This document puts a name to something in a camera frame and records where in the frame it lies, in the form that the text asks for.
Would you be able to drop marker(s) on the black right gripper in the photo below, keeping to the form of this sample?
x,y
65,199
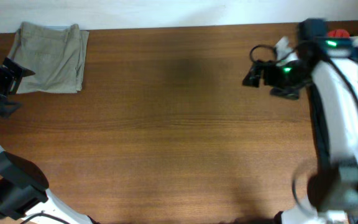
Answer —
x,y
289,93

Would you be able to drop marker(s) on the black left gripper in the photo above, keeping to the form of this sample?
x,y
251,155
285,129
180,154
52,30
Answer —
x,y
20,72

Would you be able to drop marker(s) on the red garment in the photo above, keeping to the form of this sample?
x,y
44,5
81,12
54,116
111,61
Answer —
x,y
338,33

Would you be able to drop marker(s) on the khaki shorts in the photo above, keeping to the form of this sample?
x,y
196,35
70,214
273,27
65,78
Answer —
x,y
56,56

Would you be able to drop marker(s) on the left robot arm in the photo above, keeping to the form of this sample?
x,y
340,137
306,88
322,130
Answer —
x,y
24,189

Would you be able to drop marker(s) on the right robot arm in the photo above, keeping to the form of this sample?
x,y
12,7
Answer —
x,y
331,195

